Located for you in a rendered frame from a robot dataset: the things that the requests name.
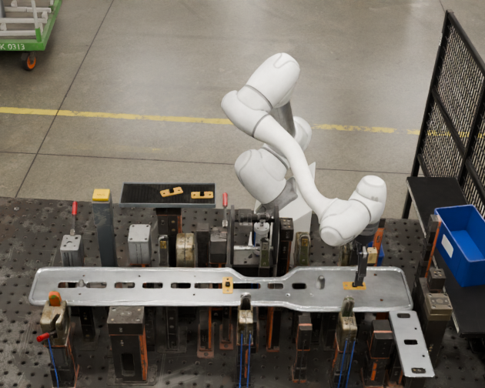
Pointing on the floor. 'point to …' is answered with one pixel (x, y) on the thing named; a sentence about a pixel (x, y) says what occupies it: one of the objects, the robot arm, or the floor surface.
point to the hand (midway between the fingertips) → (356, 270)
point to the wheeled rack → (22, 28)
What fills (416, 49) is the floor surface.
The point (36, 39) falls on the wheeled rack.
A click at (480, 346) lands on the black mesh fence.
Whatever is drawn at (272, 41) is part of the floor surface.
